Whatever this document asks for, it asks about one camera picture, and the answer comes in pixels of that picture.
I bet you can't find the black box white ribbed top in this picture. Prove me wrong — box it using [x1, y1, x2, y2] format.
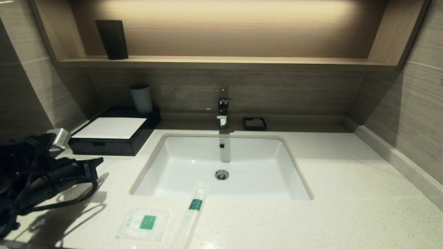
[68, 107, 161, 157]

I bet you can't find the square frosted packet green label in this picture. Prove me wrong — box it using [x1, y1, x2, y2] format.
[116, 207, 170, 241]

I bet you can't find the pale grey cup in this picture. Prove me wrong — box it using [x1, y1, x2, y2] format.
[130, 84, 153, 115]

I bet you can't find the long frosted toothbrush packet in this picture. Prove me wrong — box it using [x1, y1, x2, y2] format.
[170, 181, 211, 249]

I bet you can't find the dark tapered cup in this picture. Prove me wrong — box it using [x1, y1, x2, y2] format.
[95, 20, 129, 60]

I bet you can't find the chrome faucet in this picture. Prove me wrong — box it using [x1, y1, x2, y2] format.
[217, 87, 233, 129]

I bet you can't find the black soap dish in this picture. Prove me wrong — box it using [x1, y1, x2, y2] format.
[243, 118, 267, 131]

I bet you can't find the white ceramic sink basin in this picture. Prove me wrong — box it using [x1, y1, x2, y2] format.
[130, 133, 314, 201]

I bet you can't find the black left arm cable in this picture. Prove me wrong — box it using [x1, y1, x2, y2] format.
[14, 178, 100, 213]

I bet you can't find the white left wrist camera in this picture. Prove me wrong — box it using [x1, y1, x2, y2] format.
[47, 128, 71, 150]

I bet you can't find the wooden wall shelf niche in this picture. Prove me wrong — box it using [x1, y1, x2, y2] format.
[29, 0, 431, 72]

